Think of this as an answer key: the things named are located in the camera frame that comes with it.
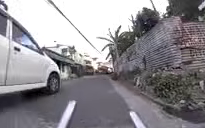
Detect corrugated metal fence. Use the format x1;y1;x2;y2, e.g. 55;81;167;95
117;16;184;77

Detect white car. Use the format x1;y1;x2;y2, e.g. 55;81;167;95
0;0;62;97

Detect robot's own part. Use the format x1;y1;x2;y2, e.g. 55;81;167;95
56;100;77;128
128;110;147;128

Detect brick wall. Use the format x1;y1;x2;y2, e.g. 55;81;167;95
179;21;205;71

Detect concrete road edge strip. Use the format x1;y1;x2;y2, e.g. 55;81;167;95
108;77;191;128

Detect trees behind fence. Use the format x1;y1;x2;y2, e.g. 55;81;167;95
118;0;205;54

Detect row of houses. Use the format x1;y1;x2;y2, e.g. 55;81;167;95
43;43;114;80

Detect grey asphalt road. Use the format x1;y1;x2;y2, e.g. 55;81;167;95
0;73;138;128

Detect palm tree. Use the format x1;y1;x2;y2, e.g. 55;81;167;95
96;25;124;73

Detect overhead wires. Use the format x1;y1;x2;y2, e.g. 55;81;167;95
44;0;103;55

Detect bush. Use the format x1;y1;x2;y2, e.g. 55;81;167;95
146;70;199;103

